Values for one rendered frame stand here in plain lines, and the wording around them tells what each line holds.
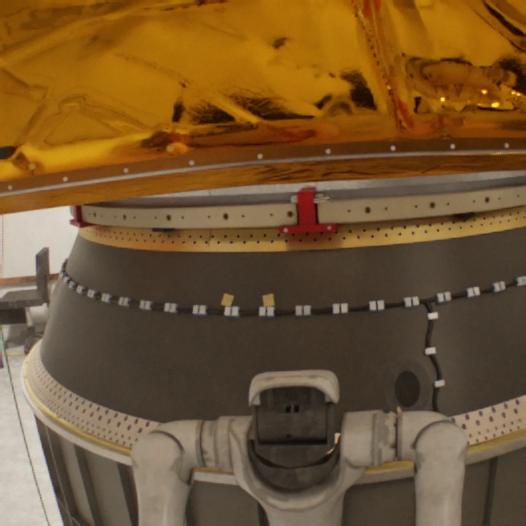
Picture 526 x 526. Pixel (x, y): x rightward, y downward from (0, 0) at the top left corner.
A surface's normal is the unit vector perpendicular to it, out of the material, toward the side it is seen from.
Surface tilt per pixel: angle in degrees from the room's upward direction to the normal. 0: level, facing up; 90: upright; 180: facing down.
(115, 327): 62
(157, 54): 89
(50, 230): 90
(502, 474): 90
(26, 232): 90
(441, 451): 57
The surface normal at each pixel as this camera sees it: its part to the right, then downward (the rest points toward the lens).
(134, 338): -0.57, -0.28
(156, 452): -0.11, -0.51
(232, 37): 0.11, 0.09
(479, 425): 0.08, -0.60
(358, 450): -0.16, 0.01
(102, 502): -0.71, 0.19
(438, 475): -0.22, -0.25
